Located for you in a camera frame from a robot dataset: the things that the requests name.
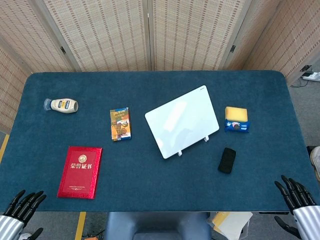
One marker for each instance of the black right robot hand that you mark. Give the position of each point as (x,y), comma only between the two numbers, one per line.
(301,200)

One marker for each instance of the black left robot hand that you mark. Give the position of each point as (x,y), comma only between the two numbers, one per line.
(17,212)

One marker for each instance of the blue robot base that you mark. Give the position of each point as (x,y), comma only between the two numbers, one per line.
(157,226)

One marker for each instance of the white board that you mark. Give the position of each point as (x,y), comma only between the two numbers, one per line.
(182,121)

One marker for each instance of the white shoe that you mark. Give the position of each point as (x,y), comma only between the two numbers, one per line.
(315,162)

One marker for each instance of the red certificate booklet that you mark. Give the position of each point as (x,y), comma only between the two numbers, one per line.
(80,172)

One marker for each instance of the yellow paper envelopes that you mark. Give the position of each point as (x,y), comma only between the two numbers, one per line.
(231,225)

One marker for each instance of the blue cookie packet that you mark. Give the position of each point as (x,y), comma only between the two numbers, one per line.
(237,125)

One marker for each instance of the yellow sponge block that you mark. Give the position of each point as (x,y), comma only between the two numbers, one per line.
(236,113)

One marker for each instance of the mayonnaise squeeze bottle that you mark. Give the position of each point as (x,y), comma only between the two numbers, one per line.
(62,105)

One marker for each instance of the white power strip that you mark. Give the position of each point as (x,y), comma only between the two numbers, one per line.
(311,75)

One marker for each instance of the orange snack box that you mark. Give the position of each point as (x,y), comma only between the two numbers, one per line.
(121,124)

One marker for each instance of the blue felt table mat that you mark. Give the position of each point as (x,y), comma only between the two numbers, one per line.
(150,175)

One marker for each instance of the woven folding screen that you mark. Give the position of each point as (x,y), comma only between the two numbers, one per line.
(155,35)

